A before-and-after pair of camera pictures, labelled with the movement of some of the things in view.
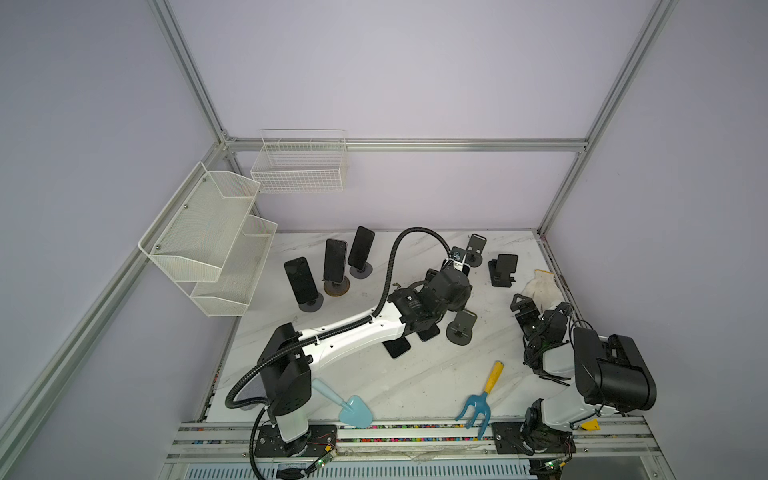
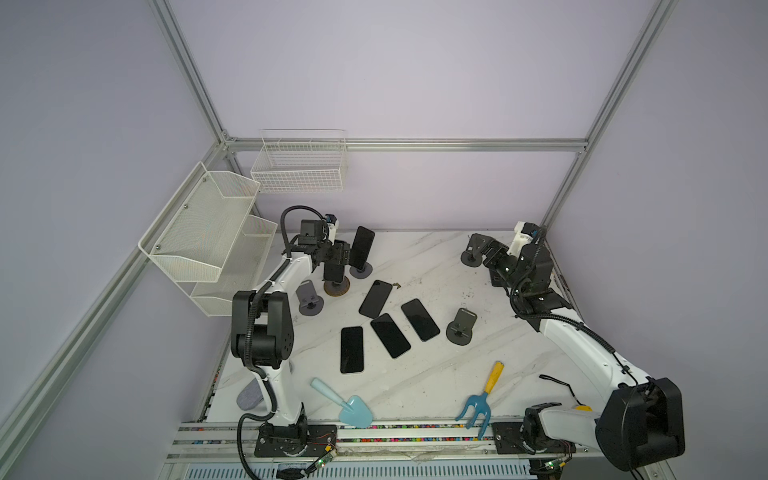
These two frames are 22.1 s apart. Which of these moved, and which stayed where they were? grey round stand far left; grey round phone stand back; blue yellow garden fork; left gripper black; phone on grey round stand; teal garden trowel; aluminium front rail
Moved: left gripper black
Stayed: teal garden trowel; blue yellow garden fork; aluminium front rail; grey round phone stand back; grey round stand far left; phone on grey round stand
